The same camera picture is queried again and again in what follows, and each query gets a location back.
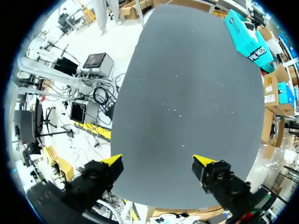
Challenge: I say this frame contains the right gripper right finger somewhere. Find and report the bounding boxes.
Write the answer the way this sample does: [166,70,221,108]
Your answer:
[191,154,258,217]

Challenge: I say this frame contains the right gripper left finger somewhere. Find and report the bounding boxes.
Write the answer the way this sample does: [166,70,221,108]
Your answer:
[63,154,124,212]

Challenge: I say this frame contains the white and black shoe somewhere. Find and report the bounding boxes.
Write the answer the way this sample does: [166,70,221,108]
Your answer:
[242,21,257,40]

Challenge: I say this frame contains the teal box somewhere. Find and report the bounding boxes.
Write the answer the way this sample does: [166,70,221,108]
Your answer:
[224,8,274,69]

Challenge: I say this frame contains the person's legs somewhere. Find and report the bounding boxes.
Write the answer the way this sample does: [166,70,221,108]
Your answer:
[93,0,124,36]

